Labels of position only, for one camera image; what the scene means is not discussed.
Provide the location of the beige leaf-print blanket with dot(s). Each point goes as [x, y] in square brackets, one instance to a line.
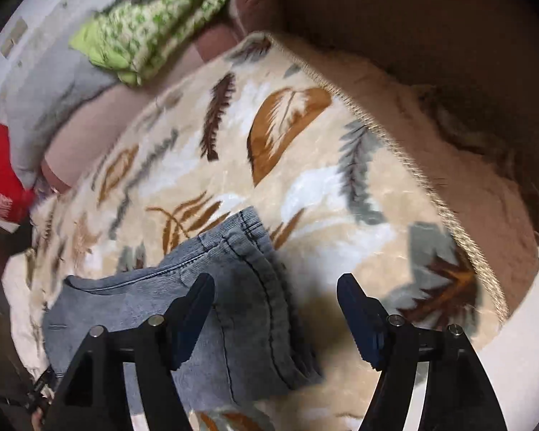
[296, 166]

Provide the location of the brown sofa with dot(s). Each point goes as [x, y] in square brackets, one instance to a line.
[408, 18]

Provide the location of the green patterned cloth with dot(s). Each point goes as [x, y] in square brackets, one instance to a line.
[152, 31]

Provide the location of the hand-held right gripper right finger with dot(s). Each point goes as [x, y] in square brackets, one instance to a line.
[368, 336]

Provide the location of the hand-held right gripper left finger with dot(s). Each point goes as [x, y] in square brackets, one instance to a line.
[185, 336]

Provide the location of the beige wall switch plate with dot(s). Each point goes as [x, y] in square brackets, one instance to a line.
[13, 36]

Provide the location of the white bed sheet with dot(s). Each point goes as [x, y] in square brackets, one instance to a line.
[528, 336]

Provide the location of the red bag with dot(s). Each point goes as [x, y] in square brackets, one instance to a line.
[0, 175]

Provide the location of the blue-grey denim pants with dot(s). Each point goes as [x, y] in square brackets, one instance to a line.
[242, 314]

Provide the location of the grey pillow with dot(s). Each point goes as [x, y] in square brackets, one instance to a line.
[40, 107]

